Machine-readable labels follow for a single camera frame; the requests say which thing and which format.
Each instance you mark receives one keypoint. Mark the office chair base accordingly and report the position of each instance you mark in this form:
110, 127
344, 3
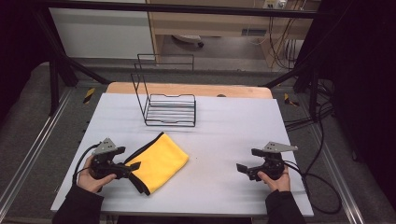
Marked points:
188, 39

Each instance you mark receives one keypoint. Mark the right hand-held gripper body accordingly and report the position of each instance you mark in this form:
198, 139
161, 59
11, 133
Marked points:
274, 163

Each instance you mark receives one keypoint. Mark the person's left hand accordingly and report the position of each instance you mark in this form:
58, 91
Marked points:
93, 183

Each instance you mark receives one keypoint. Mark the black metal stand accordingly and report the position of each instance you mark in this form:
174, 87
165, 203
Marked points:
313, 90
54, 84

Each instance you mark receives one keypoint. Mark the white foam board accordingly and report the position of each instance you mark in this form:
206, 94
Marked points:
218, 149

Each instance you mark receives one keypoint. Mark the yellow cloth with black trim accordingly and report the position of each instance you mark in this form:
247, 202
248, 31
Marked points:
158, 161

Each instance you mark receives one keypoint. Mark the person's right hand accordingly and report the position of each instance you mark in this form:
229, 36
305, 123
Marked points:
278, 183

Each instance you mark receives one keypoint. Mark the black metal frame bar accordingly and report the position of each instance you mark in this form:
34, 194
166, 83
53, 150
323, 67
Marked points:
186, 8

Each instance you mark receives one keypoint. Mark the wooden desk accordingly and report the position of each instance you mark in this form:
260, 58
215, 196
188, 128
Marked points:
218, 25

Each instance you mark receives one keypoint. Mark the wooden table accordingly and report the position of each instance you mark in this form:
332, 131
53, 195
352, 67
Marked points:
236, 90

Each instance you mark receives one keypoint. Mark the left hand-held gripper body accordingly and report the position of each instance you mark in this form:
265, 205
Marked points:
104, 161

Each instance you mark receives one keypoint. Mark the white power strip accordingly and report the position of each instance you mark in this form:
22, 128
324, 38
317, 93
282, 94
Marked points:
274, 3

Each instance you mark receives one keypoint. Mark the black curtain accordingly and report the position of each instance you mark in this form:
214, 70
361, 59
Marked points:
364, 77
18, 46

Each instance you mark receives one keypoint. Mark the aluminium rail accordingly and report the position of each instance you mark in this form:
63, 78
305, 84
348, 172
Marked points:
339, 177
34, 146

